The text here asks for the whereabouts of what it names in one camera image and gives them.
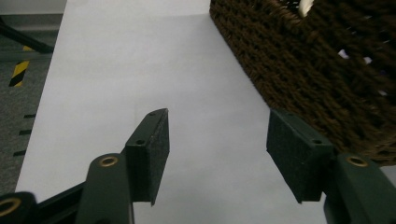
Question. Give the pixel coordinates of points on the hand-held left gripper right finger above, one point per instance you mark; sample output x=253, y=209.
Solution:
x=299, y=158

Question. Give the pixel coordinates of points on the white item in basket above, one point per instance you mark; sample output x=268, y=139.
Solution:
x=305, y=6

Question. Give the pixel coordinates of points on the black metal stand leg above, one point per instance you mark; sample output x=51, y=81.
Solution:
x=21, y=39

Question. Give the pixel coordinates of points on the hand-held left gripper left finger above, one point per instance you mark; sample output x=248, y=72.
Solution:
x=146, y=161

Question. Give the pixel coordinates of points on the brown woven wicker basket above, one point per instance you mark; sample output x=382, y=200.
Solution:
x=314, y=59

